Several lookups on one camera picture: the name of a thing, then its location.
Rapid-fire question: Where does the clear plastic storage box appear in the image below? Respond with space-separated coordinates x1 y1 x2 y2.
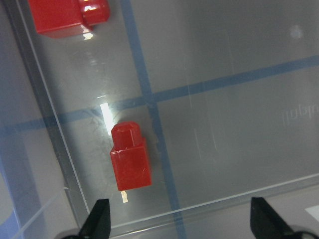
0 0 319 239

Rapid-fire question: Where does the red block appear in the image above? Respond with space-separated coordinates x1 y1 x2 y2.
110 121 152 191
28 0 111 38

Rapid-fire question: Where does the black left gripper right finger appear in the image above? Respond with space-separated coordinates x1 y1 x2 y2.
250 197 295 239

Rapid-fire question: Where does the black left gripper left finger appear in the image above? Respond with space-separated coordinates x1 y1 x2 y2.
78 199 111 239

